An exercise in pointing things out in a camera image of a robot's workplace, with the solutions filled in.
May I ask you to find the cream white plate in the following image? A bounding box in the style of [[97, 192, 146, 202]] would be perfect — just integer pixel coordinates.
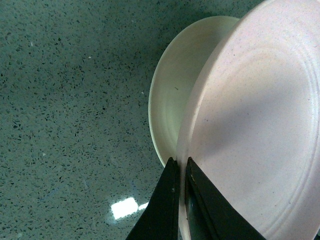
[[148, 15, 239, 166]]

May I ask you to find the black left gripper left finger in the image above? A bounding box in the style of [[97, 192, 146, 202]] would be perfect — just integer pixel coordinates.
[[126, 157, 181, 240]]

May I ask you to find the pink plate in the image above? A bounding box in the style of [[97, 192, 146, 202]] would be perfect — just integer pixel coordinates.
[[176, 0, 320, 240]]

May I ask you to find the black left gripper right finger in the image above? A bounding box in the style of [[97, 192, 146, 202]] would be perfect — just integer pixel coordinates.
[[185, 157, 264, 240]]

